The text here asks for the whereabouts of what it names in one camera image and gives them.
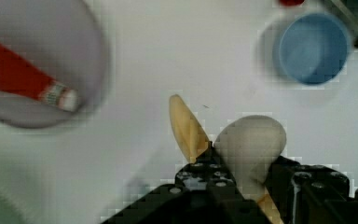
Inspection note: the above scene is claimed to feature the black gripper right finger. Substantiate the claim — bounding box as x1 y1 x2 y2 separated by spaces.
265 156 358 224

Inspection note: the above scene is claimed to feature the small red ball toy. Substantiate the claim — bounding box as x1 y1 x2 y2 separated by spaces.
279 0 305 7

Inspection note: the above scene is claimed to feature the red plush ketchup bottle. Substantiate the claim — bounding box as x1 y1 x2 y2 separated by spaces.
0 44 79 112

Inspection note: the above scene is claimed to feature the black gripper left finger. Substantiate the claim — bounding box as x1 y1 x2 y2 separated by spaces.
101 146 270 224

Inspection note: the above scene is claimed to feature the grey purple round plate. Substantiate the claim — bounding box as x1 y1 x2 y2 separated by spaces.
0 0 110 128

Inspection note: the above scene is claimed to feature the light blue plastic cup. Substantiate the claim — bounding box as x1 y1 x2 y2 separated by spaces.
272 13 351 86

